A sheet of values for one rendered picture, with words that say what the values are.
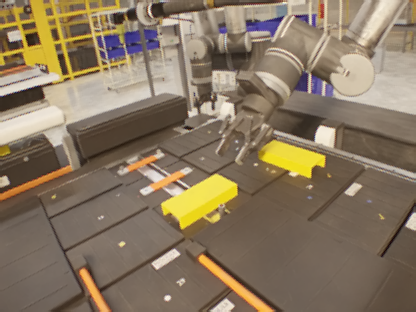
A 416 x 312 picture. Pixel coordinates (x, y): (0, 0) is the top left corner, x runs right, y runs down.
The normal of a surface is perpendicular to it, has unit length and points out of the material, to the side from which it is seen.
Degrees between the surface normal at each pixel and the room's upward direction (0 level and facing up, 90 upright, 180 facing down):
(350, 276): 0
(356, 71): 90
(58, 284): 0
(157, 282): 0
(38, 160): 90
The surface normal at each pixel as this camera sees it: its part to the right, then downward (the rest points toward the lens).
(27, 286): -0.11, -0.88
